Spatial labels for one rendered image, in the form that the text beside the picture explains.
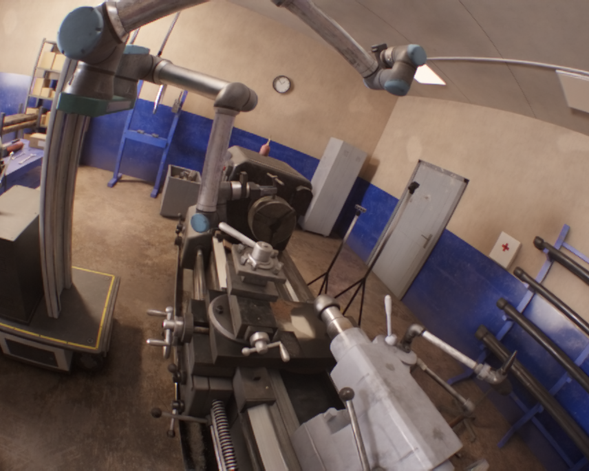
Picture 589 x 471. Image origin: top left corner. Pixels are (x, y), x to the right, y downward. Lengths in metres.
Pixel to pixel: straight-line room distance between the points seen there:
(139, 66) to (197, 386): 1.38
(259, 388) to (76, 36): 1.11
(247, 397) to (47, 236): 1.08
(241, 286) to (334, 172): 4.23
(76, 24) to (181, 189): 2.98
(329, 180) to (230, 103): 3.98
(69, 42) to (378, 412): 1.17
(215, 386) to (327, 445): 0.40
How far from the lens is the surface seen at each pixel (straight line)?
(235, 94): 1.13
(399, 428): 0.63
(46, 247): 1.42
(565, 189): 3.81
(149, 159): 4.92
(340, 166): 4.98
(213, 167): 1.13
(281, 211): 1.42
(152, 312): 1.09
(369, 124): 5.78
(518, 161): 4.08
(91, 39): 0.81
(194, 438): 1.24
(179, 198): 3.61
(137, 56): 1.46
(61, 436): 1.69
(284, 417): 0.88
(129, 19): 0.85
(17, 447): 1.73
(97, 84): 1.00
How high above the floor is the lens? 1.54
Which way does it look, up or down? 19 degrees down
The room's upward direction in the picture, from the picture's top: 24 degrees clockwise
